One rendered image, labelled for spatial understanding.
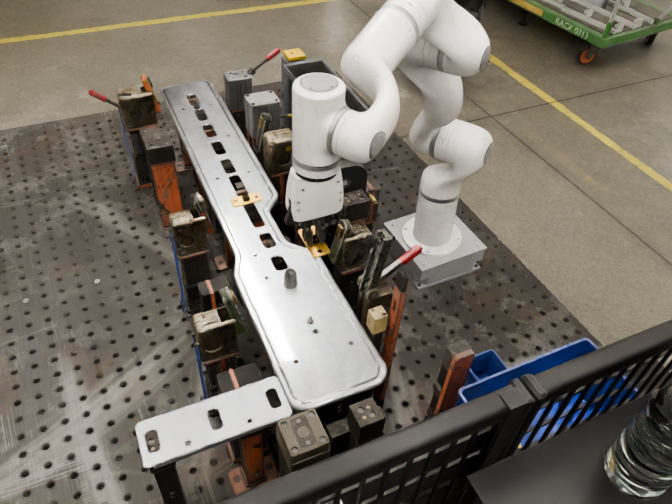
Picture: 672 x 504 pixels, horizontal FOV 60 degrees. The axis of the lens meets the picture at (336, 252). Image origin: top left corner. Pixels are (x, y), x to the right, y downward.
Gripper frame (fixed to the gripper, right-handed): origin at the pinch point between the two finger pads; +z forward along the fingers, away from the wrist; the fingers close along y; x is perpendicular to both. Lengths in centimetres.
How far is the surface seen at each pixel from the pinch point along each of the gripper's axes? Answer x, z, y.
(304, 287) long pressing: -10.3, 27.3, -2.6
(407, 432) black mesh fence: 55, -27, 15
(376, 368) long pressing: 16.9, 27.4, -8.0
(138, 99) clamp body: -102, 22, 18
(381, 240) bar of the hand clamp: 0.4, 7.0, -15.4
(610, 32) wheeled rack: -226, 99, -344
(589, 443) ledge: 60, -16, -8
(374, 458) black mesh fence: 56, -27, 19
